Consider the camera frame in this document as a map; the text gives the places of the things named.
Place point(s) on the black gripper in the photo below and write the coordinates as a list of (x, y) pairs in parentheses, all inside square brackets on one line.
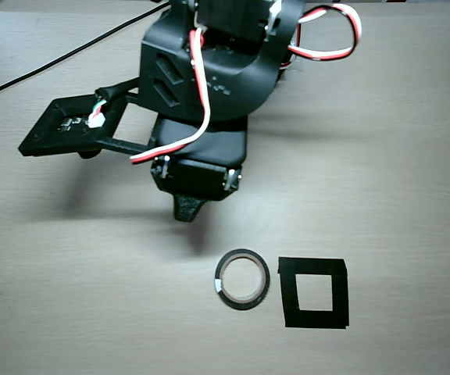
[(198, 176)]

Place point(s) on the black tape roll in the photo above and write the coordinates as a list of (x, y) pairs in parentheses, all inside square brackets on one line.
[(219, 269)]

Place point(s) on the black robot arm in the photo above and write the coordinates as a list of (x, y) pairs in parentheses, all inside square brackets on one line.
[(229, 74)]

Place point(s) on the black tape square outline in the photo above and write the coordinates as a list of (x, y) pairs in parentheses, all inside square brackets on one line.
[(287, 297)]

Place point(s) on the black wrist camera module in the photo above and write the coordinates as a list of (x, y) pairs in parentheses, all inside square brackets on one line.
[(49, 129)]

